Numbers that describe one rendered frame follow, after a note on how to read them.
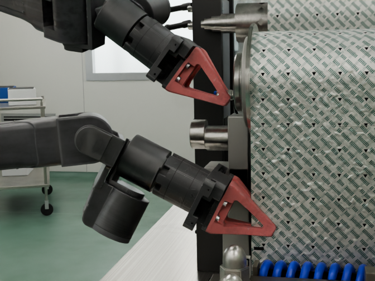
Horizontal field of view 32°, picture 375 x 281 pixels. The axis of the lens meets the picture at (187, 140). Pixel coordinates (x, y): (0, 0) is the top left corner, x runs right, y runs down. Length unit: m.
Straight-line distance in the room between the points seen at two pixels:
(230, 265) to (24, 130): 0.28
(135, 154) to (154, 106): 5.80
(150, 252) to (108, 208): 0.51
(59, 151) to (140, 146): 0.10
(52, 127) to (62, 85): 6.11
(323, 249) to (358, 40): 0.25
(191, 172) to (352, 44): 0.24
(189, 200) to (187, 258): 0.49
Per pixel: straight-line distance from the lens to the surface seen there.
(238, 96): 0.80
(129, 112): 6.65
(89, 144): 0.75
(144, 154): 0.78
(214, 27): 1.08
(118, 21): 0.85
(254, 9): 1.06
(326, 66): 0.76
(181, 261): 1.23
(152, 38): 0.84
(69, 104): 6.86
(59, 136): 0.76
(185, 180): 0.77
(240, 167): 0.85
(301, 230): 0.79
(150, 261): 1.24
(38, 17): 0.95
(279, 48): 0.78
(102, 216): 0.79
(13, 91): 5.38
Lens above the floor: 1.29
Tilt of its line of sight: 8 degrees down
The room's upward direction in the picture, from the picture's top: 1 degrees counter-clockwise
